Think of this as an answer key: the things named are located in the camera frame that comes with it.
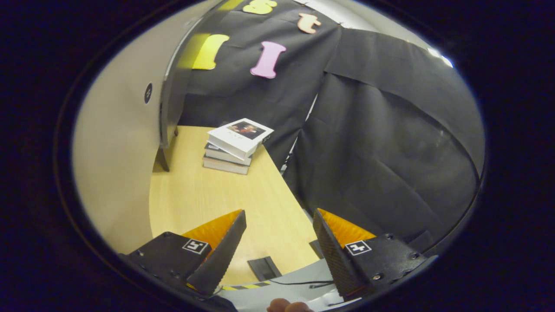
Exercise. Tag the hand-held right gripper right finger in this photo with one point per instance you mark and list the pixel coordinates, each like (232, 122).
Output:
(331, 255)

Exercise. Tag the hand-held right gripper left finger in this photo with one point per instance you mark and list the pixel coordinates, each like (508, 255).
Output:
(225, 255)

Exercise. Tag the beige cabinet door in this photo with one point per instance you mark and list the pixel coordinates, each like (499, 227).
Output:
(117, 143)

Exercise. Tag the yellow black striped floor tape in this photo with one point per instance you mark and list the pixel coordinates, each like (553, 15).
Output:
(247, 286)

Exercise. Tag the dark covered book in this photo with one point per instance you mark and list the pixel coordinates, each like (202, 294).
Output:
(225, 157)
(225, 167)

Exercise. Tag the white book with photo cover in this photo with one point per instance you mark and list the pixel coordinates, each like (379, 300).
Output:
(234, 138)

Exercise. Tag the black backdrop cloth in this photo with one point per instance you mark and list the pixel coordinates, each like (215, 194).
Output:
(390, 151)

